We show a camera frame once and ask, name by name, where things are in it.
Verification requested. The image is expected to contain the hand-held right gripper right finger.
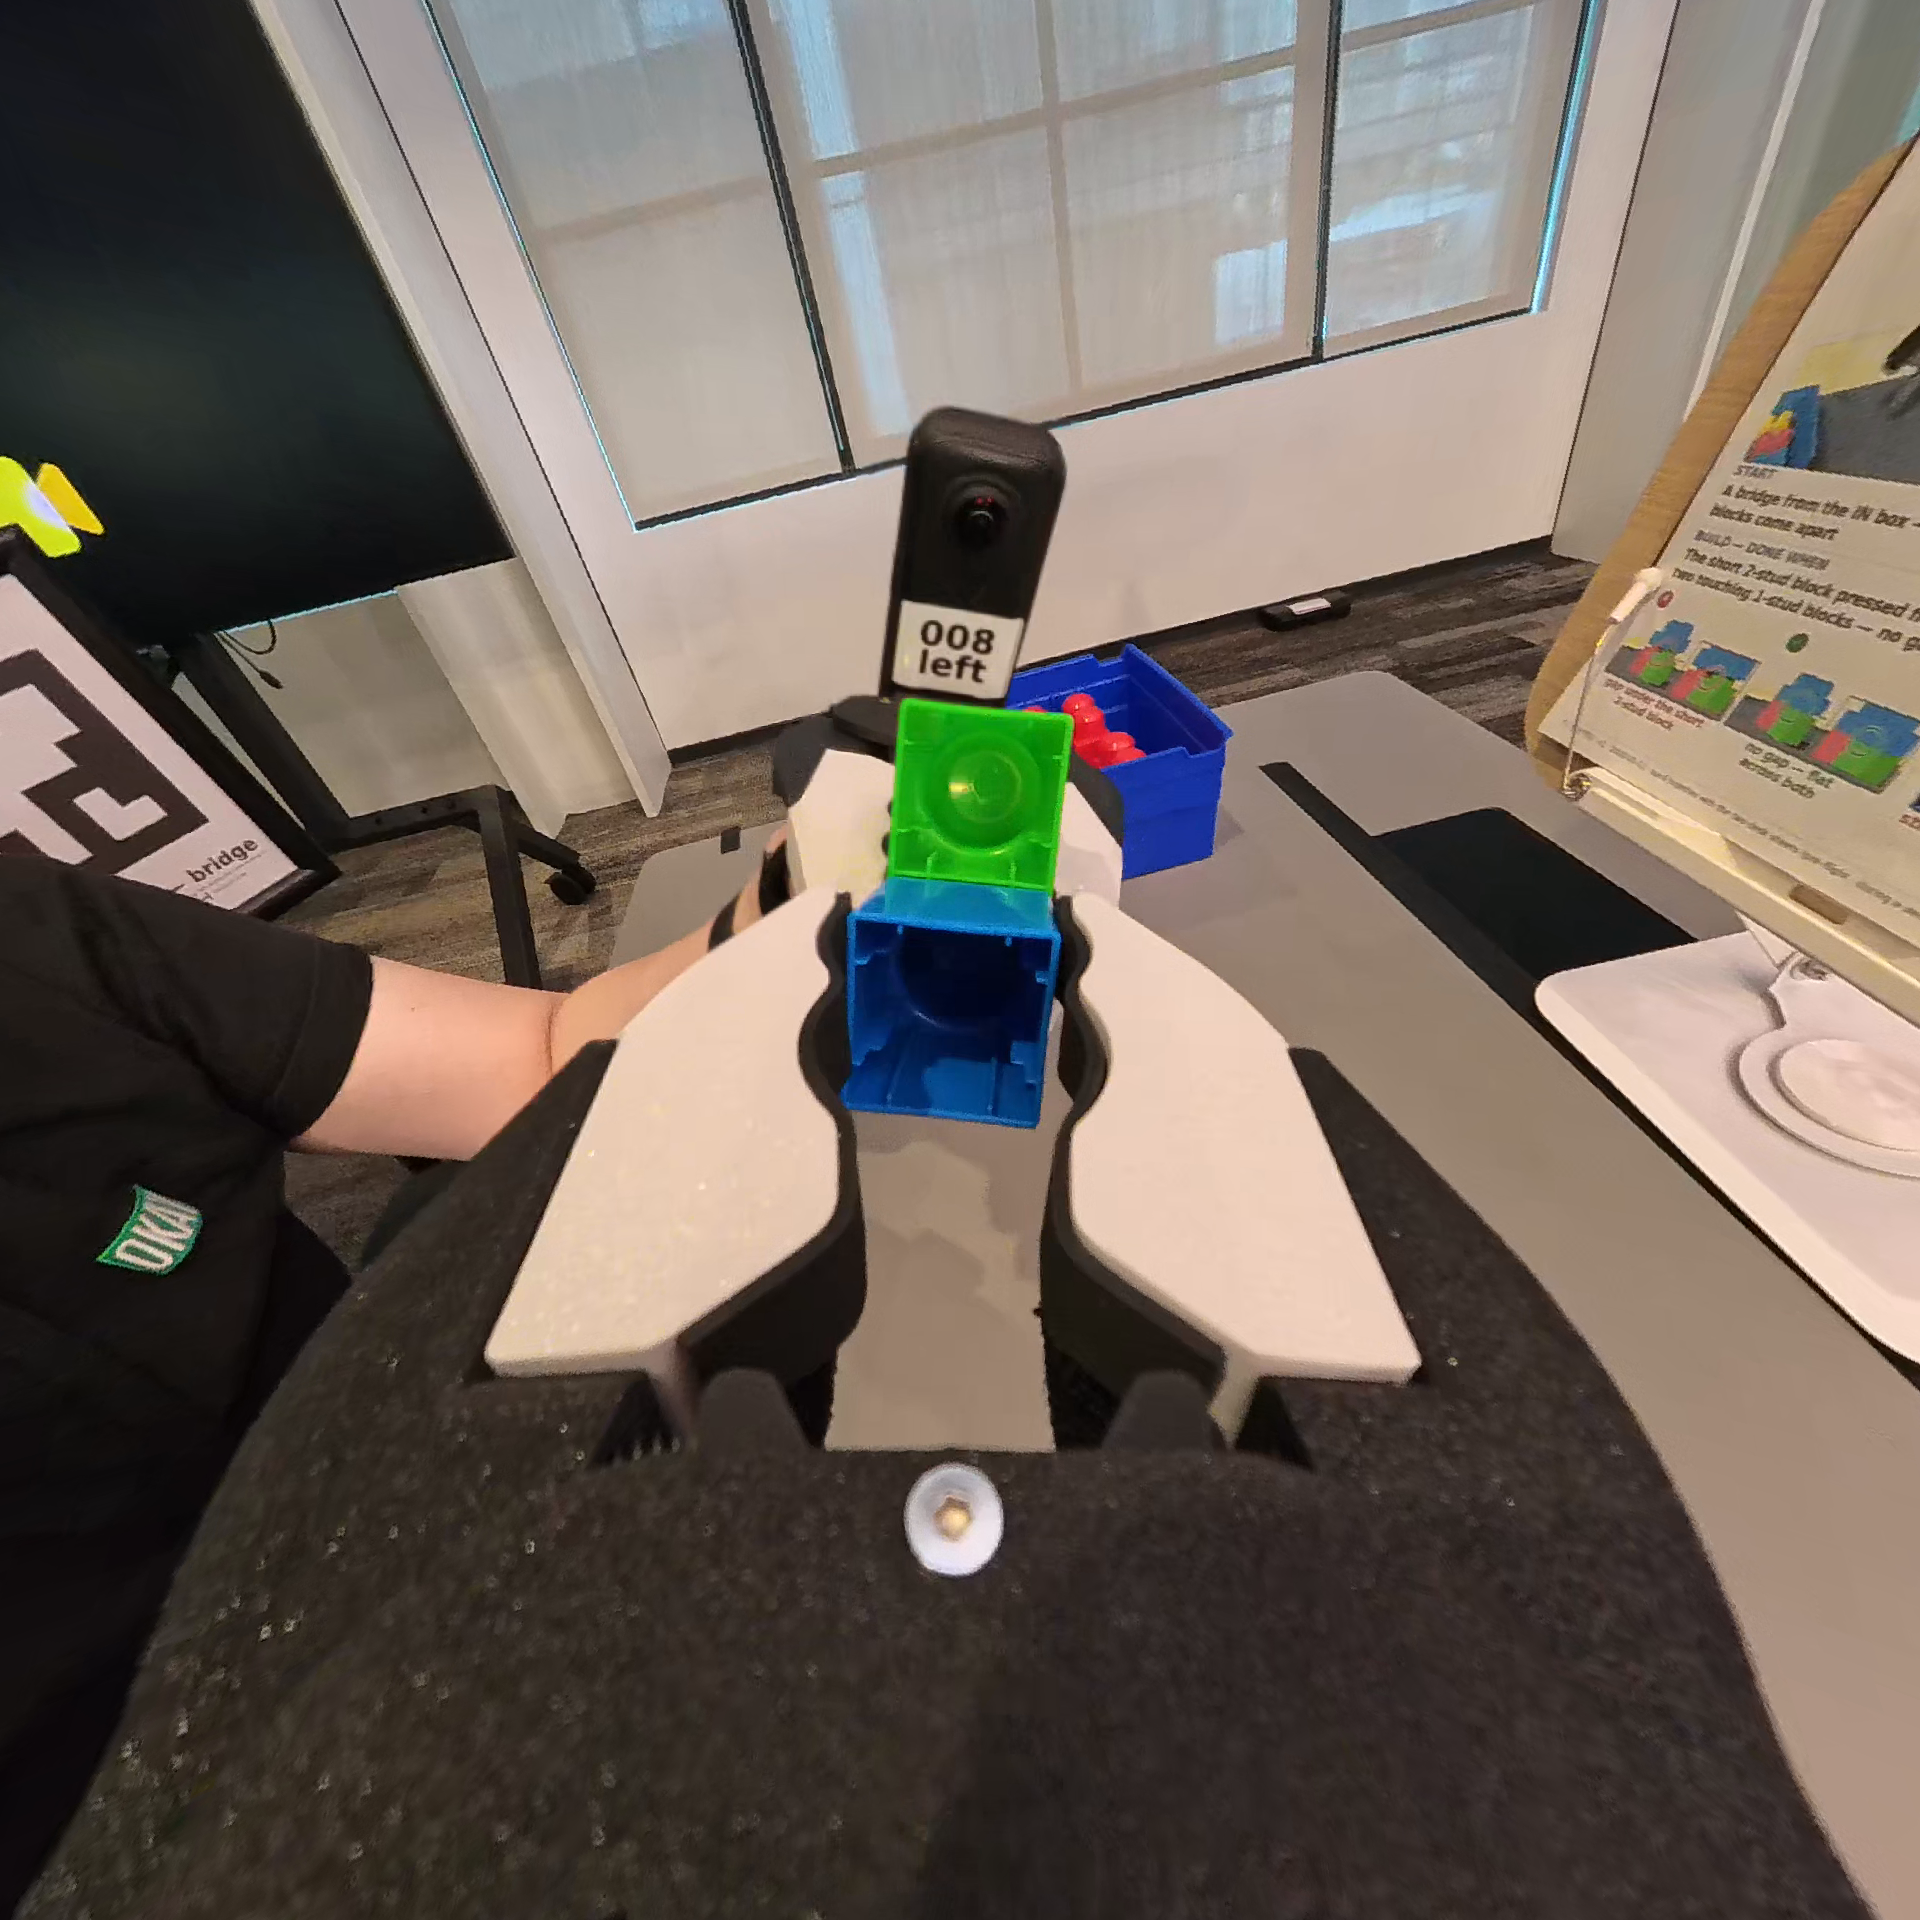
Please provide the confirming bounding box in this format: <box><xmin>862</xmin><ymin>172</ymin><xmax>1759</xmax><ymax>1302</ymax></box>
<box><xmin>1042</xmin><ymin>892</ymin><xmax>1420</xmax><ymax>1443</ymax></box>

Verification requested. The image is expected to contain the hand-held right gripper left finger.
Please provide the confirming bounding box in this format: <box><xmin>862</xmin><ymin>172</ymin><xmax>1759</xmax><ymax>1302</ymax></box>
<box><xmin>484</xmin><ymin>883</ymin><xmax>870</xmax><ymax>1443</ymax></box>

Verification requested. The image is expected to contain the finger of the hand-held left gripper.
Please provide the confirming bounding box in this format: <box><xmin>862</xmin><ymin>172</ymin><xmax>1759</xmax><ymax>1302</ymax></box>
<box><xmin>1058</xmin><ymin>743</ymin><xmax>1130</xmax><ymax>911</ymax></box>
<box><xmin>788</xmin><ymin>750</ymin><xmax>899</xmax><ymax>903</ymax></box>

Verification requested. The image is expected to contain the blue plastic bin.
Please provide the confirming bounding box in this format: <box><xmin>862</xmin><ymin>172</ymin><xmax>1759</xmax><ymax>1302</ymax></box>
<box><xmin>1005</xmin><ymin>647</ymin><xmax>1235</xmax><ymax>882</ymax></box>

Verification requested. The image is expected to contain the green two-stud toy block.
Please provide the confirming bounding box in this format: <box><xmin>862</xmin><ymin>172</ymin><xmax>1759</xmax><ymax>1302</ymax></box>
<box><xmin>883</xmin><ymin>693</ymin><xmax>1077</xmax><ymax>889</ymax></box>

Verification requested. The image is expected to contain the blue toy block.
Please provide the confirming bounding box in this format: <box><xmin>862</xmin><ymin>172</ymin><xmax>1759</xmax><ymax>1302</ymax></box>
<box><xmin>840</xmin><ymin>882</ymin><xmax>1064</xmax><ymax>1132</ymax></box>

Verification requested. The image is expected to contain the grey desk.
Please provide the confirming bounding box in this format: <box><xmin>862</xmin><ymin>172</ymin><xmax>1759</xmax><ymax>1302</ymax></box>
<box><xmin>607</xmin><ymin>666</ymin><xmax>1920</xmax><ymax>1920</ymax></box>

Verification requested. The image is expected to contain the person's left hand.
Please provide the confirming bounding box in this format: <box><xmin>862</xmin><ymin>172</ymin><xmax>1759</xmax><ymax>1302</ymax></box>
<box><xmin>547</xmin><ymin>916</ymin><xmax>738</xmax><ymax>1074</ymax></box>

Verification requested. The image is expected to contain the white framed window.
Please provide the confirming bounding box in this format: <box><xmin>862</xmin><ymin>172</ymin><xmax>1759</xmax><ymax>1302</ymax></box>
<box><xmin>425</xmin><ymin>0</ymin><xmax>1592</xmax><ymax>528</ymax></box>

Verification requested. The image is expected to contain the black monitor stand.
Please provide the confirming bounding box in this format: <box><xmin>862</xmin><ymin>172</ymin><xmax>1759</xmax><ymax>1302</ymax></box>
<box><xmin>140</xmin><ymin>555</ymin><xmax>603</xmax><ymax>994</ymax></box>

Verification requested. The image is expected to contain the white stand base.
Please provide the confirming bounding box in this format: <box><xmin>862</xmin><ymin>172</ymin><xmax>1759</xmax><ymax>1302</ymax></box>
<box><xmin>1533</xmin><ymin>916</ymin><xmax>1920</xmax><ymax>1369</ymax></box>

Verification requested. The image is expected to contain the printed instruction sheet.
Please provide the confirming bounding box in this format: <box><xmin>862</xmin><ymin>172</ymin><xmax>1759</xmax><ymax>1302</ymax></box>
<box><xmin>1558</xmin><ymin>195</ymin><xmax>1920</xmax><ymax>964</ymax></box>

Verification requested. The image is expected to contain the framed marker sign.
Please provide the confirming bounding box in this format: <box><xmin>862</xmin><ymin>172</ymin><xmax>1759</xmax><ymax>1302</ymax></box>
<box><xmin>0</xmin><ymin>531</ymin><xmax>337</xmax><ymax>919</ymax></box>

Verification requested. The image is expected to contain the black monitor screen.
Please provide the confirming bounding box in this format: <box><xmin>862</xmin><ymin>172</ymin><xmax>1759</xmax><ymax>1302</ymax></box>
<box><xmin>0</xmin><ymin>0</ymin><xmax>519</xmax><ymax>647</ymax></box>

